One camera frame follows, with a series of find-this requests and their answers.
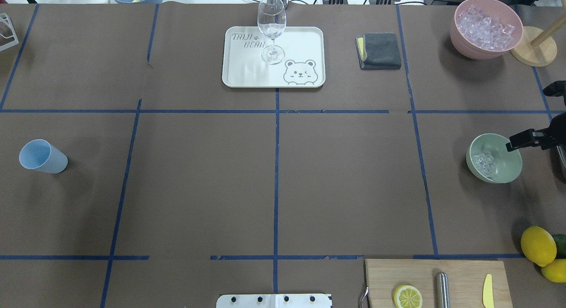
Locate wooden cutting board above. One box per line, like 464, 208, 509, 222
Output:
365, 259, 513, 308

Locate yellow plastic knife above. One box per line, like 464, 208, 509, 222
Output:
482, 274, 494, 308

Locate metal cylinder tool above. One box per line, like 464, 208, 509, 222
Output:
435, 271, 451, 308

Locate grey folded cloth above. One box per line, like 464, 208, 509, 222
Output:
356, 32, 402, 70

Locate green lime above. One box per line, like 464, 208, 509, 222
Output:
552, 234, 566, 259

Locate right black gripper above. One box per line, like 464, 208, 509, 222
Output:
506, 114, 566, 152

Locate cream bear tray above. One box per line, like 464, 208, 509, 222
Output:
222, 26, 326, 88

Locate white camera pole base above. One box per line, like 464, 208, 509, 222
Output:
216, 293, 333, 308

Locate pink bowl with ice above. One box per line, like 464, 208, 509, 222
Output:
450, 0, 523, 60

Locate light blue cup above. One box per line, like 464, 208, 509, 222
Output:
19, 139, 68, 174

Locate wooden mug tree stand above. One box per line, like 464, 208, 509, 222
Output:
511, 14, 566, 68

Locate yellow lemon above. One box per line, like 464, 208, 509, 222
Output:
520, 226, 557, 267
540, 259, 566, 283

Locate lemon half slice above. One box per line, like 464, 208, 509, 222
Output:
392, 285, 423, 308

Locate white wire cup rack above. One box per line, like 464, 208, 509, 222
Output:
0, 13, 19, 52

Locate mint green bowl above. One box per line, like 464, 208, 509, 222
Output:
466, 133, 522, 184

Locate ice cubes in cup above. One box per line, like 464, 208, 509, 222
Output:
471, 152, 495, 180

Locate metal ice scoop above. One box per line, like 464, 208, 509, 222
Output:
556, 145, 566, 173

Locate clear wine glass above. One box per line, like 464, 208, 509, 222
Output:
257, 0, 287, 65

